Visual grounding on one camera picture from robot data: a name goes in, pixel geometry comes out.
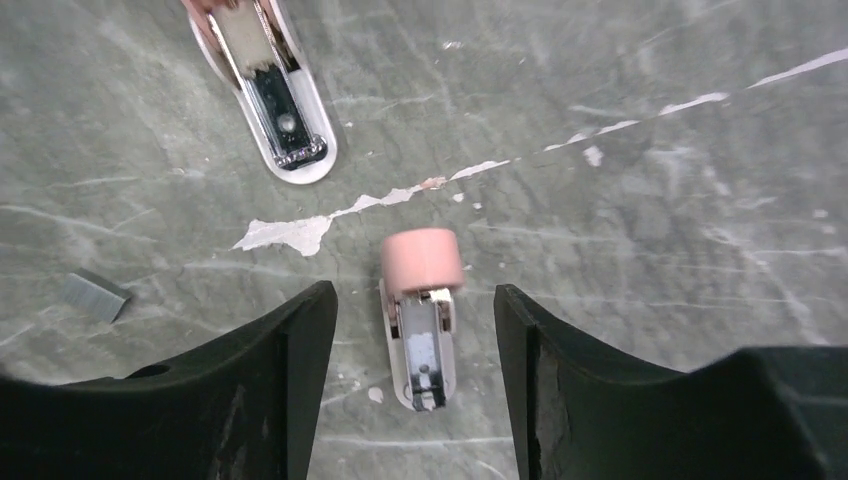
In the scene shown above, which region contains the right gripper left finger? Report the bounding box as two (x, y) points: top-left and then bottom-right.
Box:
(1, 281), (338, 479)

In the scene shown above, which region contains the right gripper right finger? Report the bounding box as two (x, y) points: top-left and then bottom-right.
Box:
(494, 285), (847, 479)

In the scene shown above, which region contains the small grey staple strip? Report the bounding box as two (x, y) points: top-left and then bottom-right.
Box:
(61, 269), (132, 323)

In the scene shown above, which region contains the pink stapler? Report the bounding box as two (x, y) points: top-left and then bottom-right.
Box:
(379, 228), (465, 412)
(184, 0), (338, 185)

